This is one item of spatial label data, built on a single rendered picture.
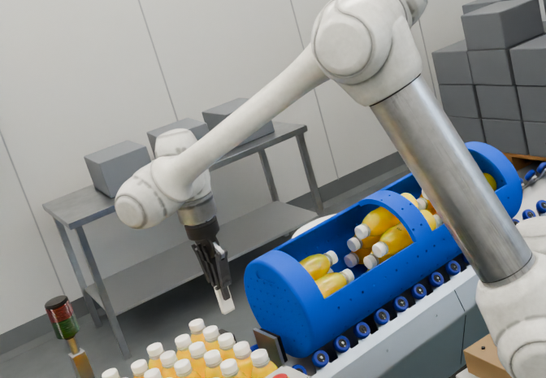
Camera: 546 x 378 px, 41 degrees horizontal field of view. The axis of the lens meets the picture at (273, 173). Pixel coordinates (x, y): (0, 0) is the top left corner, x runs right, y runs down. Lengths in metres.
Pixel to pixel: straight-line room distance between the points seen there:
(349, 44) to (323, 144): 4.71
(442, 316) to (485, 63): 3.52
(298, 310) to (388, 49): 0.87
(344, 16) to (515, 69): 4.24
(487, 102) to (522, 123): 0.32
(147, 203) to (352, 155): 4.63
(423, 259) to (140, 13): 3.50
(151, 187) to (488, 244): 0.64
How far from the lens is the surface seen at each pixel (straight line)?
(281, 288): 1.86
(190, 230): 1.64
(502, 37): 5.32
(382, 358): 2.04
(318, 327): 1.85
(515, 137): 5.54
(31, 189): 5.01
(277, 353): 1.92
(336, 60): 1.14
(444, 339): 2.21
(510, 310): 1.29
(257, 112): 1.42
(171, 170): 1.44
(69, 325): 2.04
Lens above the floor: 1.94
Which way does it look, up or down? 16 degrees down
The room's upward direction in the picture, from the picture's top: 16 degrees counter-clockwise
